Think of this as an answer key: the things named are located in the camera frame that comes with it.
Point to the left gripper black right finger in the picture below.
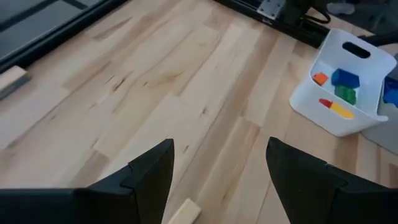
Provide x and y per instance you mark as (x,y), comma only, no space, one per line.
(295,180)

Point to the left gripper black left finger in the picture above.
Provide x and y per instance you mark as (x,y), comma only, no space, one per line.
(155,180)

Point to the light wooden plank block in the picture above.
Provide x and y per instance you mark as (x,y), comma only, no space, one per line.
(12,81)
(185,213)

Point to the small yellow toy brick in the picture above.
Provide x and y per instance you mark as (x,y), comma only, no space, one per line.
(342,111)

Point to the green toy brick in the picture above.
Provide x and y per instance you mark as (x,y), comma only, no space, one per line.
(345,95)

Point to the small orange toy brick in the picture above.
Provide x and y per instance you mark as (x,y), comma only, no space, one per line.
(320,78)

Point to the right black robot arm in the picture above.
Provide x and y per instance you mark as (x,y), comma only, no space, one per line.
(298,12)

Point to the small blue toy brick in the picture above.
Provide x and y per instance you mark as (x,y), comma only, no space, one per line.
(345,78)

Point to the silver metal bracket plate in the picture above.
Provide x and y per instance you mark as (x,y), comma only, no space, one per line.
(270,7)

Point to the black aluminium table frame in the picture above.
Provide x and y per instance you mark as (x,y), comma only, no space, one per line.
(46,40)

